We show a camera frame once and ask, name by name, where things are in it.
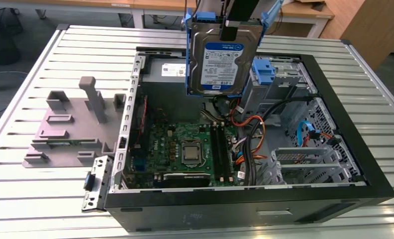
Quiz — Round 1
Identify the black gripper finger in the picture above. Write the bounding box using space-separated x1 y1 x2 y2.
218 0 251 42

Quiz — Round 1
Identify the hard disk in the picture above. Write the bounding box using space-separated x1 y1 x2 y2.
182 0 284 98

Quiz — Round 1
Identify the blue SATA wire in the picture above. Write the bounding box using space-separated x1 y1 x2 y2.
295 120 316 150

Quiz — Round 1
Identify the orange red power wire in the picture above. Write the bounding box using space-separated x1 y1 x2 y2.
311 131 343 150

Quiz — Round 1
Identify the metal disk bay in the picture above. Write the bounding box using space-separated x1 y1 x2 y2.
271 146 358 185

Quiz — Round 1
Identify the blue drive latch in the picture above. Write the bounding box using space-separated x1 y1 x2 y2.
251 59 276 85

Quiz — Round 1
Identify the grey optical drive cage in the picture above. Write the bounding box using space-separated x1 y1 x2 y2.
240 57 316 118

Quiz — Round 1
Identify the grey power supply unit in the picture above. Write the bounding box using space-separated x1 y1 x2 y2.
139 58 206 124

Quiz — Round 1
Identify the wooden cabinet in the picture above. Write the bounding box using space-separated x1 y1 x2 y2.
319 0 394 72

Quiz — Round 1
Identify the green motherboard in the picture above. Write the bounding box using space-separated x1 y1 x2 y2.
126 121 247 187

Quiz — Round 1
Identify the black RAM slot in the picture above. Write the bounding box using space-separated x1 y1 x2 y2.
218 121 234 184
208 121 224 184

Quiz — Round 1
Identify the silver CPU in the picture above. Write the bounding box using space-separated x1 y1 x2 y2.
182 145 199 160

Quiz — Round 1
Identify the CPU socket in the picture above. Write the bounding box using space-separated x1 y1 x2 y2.
179 138 204 169

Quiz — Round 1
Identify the grey parts rack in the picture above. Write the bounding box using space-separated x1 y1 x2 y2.
21 76 127 169

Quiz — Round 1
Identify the black graphics card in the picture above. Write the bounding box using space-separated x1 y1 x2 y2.
153 172 210 189

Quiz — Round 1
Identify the black mesh waste basket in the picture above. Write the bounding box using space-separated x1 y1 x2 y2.
0 7 23 66

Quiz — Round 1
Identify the black PC case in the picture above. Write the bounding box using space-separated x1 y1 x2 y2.
103 46 394 233

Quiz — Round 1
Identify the wooden desk white frame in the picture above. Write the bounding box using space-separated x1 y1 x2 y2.
33 0 335 38

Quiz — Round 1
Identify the orange red yellow wire bundle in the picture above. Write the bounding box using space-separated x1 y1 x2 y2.
230 115 267 155

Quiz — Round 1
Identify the short orange wire bundle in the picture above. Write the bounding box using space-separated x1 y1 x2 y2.
234 153 267 165

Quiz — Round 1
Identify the black cable bundle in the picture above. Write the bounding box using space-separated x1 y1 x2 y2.
242 96 315 187

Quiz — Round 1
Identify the white floor cable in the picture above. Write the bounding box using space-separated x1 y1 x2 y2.
0 71 29 82

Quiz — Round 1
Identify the metal case bracket blue handle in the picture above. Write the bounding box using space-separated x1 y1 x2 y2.
81 154 114 213

